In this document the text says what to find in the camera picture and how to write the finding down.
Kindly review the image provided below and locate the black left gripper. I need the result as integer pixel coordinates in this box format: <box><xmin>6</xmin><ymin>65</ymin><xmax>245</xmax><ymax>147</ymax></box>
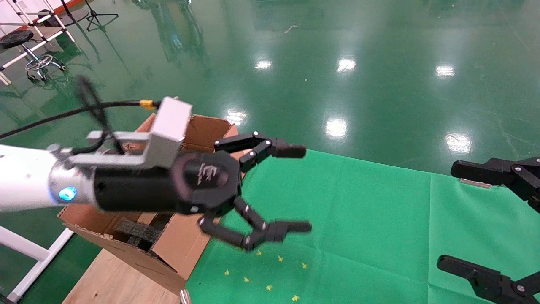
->
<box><xmin>93</xmin><ymin>132</ymin><xmax>308</xmax><ymax>216</ymax></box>

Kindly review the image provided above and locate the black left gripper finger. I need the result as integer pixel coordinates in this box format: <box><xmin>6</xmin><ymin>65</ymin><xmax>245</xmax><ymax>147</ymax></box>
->
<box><xmin>197</xmin><ymin>196</ymin><xmax>313</xmax><ymax>252</ymax></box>

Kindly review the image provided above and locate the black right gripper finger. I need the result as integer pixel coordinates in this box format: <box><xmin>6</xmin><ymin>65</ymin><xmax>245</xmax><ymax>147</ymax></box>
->
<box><xmin>437</xmin><ymin>255</ymin><xmax>540</xmax><ymax>304</ymax></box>
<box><xmin>450</xmin><ymin>157</ymin><xmax>540</xmax><ymax>214</ymax></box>

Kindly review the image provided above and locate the large open cardboard carton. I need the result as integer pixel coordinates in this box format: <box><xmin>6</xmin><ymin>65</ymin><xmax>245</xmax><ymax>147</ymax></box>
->
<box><xmin>58</xmin><ymin>113</ymin><xmax>239</xmax><ymax>296</ymax></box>

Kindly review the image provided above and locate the green table cloth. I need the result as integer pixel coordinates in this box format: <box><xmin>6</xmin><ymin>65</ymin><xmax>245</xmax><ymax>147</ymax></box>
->
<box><xmin>186</xmin><ymin>149</ymin><xmax>540</xmax><ymax>304</ymax></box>

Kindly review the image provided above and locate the black foam block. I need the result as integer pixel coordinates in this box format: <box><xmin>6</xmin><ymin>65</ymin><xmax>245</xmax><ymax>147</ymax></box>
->
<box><xmin>114</xmin><ymin>217</ymin><xmax>163</xmax><ymax>250</ymax></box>

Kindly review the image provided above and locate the black tripod stand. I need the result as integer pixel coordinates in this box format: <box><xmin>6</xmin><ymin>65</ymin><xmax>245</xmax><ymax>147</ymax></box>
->
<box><xmin>61</xmin><ymin>0</ymin><xmax>119</xmax><ymax>33</ymax></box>

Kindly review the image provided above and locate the white pipe stand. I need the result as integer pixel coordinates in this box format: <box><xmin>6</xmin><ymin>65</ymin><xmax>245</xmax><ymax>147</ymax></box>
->
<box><xmin>0</xmin><ymin>226</ymin><xmax>75</xmax><ymax>304</ymax></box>

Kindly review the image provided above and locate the white pipe rack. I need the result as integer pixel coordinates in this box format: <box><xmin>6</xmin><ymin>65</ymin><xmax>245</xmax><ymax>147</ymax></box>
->
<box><xmin>0</xmin><ymin>0</ymin><xmax>76</xmax><ymax>86</ymax></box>

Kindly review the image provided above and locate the black stool with chrome base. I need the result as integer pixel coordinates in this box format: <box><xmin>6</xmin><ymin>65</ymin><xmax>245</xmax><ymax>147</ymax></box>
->
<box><xmin>0</xmin><ymin>29</ymin><xmax>67</xmax><ymax>83</ymax></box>

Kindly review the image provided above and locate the black cable with yellow tag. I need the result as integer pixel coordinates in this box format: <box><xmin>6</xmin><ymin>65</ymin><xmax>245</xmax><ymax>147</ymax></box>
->
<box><xmin>0</xmin><ymin>76</ymin><xmax>163</xmax><ymax>155</ymax></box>

